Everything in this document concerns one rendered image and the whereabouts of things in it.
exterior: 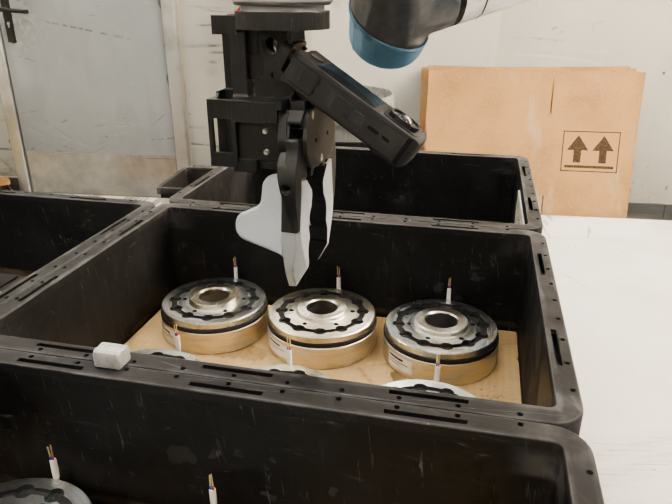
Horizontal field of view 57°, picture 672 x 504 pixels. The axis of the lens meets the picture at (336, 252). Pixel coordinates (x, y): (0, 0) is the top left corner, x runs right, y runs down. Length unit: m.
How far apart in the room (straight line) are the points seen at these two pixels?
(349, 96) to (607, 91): 2.92
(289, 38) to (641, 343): 0.66
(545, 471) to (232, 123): 0.32
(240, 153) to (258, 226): 0.06
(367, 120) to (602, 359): 0.54
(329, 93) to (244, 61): 0.07
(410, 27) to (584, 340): 0.53
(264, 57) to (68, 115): 3.47
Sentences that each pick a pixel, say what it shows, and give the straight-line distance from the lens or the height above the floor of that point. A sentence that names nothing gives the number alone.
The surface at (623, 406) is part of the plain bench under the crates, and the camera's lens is 0.81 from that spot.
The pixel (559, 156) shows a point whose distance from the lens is 3.30.
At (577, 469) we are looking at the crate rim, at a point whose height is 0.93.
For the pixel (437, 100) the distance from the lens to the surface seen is 3.23.
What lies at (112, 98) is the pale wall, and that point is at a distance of 3.79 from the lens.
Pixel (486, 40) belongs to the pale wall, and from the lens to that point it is 3.38.
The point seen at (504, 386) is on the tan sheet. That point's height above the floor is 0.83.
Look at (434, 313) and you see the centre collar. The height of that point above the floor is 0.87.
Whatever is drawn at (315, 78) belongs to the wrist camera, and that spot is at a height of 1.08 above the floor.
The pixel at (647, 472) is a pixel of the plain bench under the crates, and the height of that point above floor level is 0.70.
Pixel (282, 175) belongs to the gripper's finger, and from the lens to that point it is 0.46.
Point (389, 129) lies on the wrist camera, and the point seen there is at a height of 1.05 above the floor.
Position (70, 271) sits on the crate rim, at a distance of 0.55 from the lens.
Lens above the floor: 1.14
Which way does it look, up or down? 23 degrees down
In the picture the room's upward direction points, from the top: straight up
